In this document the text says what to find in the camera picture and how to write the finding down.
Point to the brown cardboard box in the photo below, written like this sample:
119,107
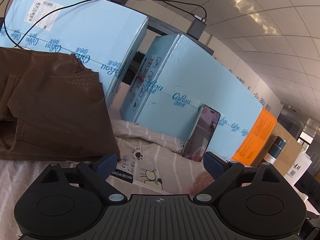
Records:
287,156

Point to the brown leather garment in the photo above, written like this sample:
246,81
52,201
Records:
52,108

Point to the pink knitted sweater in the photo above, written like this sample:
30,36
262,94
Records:
203,180

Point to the right light blue carton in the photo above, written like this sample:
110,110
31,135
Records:
175,79

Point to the patterned beige bed sheet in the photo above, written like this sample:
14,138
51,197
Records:
150,160

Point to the black smartphone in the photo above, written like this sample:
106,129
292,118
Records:
202,134

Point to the light blue carton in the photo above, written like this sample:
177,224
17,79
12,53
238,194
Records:
175,79
103,35

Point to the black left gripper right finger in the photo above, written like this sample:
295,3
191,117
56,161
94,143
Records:
252,201

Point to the white paper bag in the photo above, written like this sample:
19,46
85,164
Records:
298,168

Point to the left light blue carton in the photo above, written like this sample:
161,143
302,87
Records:
103,35

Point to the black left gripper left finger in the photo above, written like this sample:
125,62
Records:
64,203

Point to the black power adapter right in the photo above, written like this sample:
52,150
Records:
197,27

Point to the dark blue thermos bottle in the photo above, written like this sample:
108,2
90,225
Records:
275,150

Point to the orange paper sheet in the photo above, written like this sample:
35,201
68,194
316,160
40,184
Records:
256,138

